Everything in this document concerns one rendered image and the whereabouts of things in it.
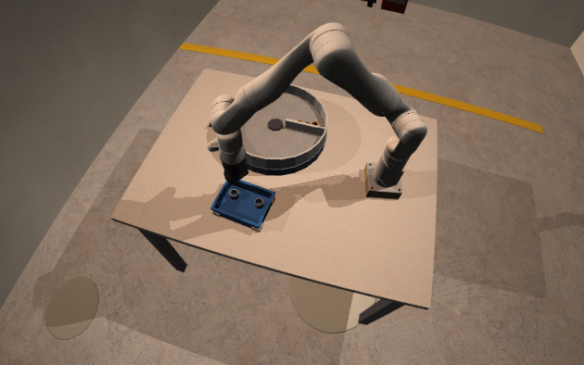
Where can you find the blue open crate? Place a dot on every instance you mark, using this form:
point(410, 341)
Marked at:
point(243, 208)

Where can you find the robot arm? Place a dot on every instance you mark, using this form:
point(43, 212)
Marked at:
point(336, 59)

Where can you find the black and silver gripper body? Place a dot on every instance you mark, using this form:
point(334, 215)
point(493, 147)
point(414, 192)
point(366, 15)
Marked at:
point(234, 164)

